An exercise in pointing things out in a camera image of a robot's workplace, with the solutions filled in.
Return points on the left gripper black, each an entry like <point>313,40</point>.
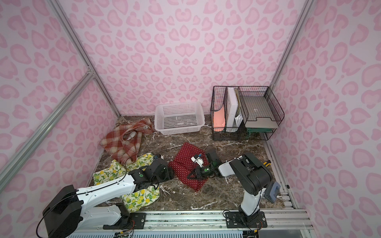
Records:
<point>166,171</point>

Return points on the red polka dot skirt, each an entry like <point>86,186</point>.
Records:
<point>182,165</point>

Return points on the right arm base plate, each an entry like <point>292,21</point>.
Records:
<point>240,220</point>

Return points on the white envelope papers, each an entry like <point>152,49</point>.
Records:
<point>238,120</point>

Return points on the aluminium front rail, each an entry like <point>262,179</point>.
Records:
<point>211,224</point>

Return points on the pink folder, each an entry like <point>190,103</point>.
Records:
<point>219,120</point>

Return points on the red plaid skirt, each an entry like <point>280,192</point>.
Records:
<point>123,142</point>

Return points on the grey blue stapler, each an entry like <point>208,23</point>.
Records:
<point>272,191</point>

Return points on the white binder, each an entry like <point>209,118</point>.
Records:
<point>231,109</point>

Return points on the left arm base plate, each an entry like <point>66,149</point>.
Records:
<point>126,222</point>

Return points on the green book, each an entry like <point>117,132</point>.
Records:
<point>259,130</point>

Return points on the yellow black utility knife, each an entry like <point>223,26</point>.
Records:
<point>267,163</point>

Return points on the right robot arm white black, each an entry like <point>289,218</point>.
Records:
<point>253,175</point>

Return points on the black wire desk organizer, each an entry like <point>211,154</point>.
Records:
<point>219,99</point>

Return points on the white plastic basket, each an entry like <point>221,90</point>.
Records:
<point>177,118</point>

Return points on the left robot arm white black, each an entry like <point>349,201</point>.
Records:
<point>74,209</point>

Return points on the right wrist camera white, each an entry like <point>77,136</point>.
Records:
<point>197,159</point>

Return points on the grey laptop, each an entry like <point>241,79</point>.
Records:
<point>258,112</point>

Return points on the lemon print skirt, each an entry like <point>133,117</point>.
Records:
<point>137,200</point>

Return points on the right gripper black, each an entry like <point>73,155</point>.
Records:
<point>201,171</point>

